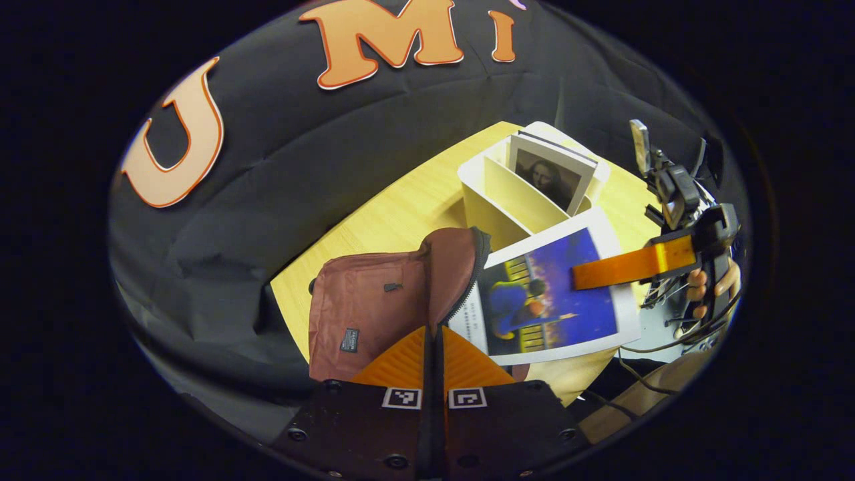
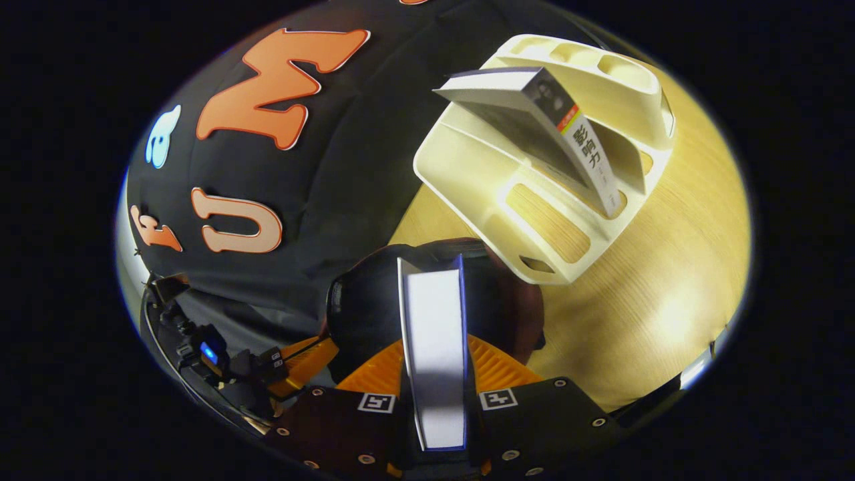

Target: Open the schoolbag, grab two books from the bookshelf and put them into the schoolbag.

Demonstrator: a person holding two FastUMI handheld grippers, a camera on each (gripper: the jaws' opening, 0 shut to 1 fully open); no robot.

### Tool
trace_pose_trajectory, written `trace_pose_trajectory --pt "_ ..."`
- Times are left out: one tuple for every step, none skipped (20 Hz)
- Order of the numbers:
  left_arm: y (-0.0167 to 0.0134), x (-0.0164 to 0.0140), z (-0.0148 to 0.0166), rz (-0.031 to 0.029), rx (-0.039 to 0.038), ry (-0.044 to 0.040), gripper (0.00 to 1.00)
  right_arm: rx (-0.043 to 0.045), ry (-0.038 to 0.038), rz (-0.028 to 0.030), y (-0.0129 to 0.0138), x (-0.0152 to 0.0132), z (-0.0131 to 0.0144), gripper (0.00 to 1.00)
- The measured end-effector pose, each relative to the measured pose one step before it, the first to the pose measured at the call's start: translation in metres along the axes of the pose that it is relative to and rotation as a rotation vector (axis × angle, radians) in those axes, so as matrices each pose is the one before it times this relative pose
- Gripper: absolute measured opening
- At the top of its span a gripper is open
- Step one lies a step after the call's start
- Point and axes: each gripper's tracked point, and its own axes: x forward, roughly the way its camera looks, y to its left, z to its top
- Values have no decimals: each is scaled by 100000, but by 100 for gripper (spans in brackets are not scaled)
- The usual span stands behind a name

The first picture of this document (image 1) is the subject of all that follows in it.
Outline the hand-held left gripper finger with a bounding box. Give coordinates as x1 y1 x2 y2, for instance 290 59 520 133
271 325 435 480
434 325 590 479

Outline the blue cover book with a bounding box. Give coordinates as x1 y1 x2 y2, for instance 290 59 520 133
448 207 643 367

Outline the portrait cover book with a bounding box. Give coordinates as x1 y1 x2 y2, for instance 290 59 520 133
506 130 599 216

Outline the maroon schoolbag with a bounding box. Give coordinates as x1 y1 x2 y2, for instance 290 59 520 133
307 226 532 383

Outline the white bookshelf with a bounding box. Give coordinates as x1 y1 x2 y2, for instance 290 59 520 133
458 120 612 253

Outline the black backdrop cloth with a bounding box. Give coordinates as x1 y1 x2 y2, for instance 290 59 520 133
108 0 749 442

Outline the black floor cable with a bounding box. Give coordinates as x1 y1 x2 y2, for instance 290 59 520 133
618 347 669 396

